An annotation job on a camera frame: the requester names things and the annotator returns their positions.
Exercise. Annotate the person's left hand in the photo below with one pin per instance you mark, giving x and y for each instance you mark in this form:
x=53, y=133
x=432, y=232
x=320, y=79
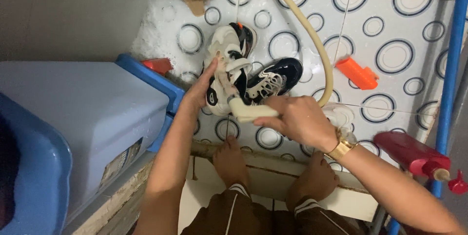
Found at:
x=197, y=92

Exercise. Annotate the person's right foot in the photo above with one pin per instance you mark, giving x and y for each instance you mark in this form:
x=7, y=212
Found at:
x=314, y=178

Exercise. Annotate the gold wristwatch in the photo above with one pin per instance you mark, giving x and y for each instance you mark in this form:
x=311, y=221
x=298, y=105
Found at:
x=342, y=148

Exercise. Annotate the person's right hand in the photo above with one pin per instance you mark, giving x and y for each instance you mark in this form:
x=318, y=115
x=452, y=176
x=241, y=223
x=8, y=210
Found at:
x=303, y=121

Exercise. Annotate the red plastic bottle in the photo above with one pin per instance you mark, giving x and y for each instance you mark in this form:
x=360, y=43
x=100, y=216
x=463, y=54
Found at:
x=409, y=152

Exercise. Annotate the blue pipe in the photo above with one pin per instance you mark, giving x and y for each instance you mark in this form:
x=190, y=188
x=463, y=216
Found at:
x=450, y=81

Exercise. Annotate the blue box lid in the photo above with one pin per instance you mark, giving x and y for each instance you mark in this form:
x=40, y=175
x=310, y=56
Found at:
x=153, y=79

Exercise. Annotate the person's left foot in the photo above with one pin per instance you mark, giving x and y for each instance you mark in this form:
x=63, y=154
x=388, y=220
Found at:
x=230, y=163

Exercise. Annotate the person's foot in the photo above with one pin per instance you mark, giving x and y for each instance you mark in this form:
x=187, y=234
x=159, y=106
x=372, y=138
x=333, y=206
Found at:
x=230, y=163
x=314, y=178

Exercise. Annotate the red bottle cap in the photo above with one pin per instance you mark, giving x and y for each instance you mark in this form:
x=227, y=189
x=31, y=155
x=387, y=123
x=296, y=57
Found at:
x=457, y=185

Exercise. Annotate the pale blue storage box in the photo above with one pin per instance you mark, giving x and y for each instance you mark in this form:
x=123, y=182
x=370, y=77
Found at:
x=84, y=118

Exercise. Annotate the red plastic scoop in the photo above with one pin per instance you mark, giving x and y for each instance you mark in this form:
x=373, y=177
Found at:
x=158, y=65

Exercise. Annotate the orange plastic brush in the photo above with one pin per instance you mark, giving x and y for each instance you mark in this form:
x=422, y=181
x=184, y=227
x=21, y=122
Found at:
x=356, y=73

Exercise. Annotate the blue plastic basin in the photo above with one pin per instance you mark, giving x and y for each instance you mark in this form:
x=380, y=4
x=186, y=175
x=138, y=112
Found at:
x=36, y=176

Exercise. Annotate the brown striped trousers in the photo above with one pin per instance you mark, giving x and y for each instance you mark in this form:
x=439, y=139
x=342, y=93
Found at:
x=256, y=216

